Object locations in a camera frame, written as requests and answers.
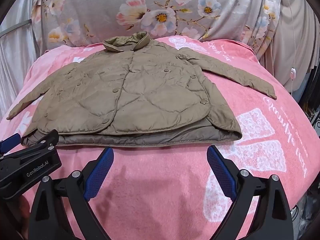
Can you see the person's left hand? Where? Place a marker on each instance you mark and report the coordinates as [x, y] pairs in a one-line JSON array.
[[17, 212]]

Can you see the beige curtain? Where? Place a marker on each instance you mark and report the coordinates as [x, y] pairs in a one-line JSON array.
[[300, 42]]

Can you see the grey floral bed sheet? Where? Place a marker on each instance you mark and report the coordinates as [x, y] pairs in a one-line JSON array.
[[105, 10]]

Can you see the khaki quilted jacket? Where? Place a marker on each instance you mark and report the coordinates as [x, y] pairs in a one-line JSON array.
[[125, 92]]

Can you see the grey curtain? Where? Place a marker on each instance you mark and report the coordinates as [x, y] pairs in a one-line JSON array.
[[15, 62]]

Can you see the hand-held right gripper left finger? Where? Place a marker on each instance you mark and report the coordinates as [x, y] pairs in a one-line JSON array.
[[98, 173]]

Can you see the dark metal rack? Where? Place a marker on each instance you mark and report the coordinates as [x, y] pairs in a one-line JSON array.
[[312, 100]]

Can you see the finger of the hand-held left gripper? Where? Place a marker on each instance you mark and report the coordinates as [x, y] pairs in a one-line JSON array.
[[41, 140], [10, 140]]

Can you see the grey metal bar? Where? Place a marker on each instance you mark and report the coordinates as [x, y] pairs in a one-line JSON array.
[[13, 28]]

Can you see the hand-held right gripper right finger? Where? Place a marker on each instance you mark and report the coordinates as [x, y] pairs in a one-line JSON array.
[[221, 173]]

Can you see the pink printed blanket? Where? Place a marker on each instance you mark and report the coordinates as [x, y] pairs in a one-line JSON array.
[[162, 192]]

